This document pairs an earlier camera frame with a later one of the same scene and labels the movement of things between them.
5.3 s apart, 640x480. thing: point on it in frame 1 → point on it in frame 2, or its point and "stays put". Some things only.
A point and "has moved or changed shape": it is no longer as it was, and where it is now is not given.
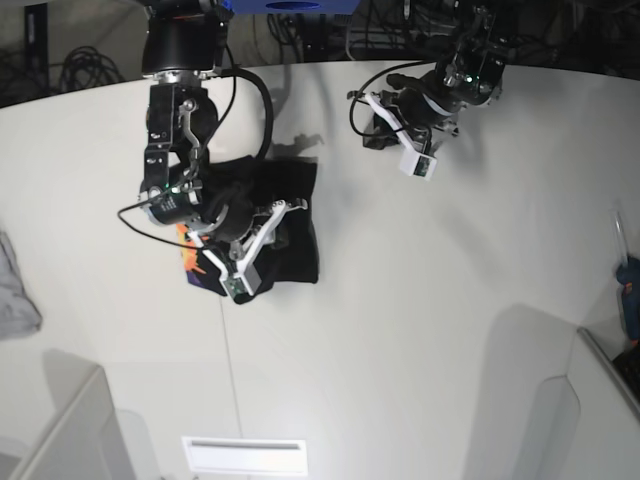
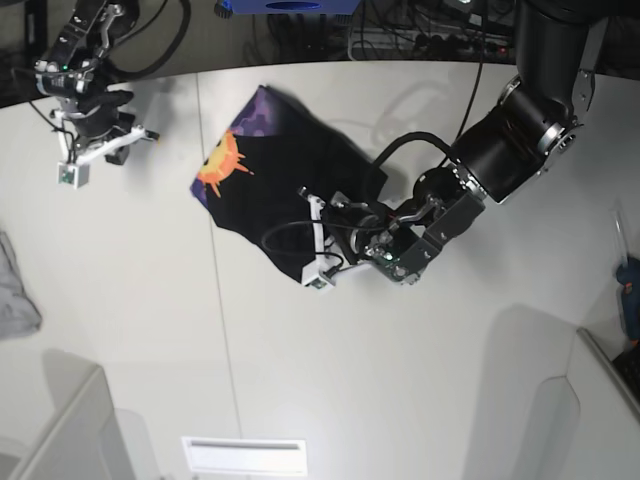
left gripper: [240, 228] → [92, 126]
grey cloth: [18, 315] stays put
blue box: [298, 7] stays put
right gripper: [414, 115] → [342, 229]
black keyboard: [628, 365] stays put
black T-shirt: [293, 255] has moved or changed shape
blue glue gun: [628, 280] stays put
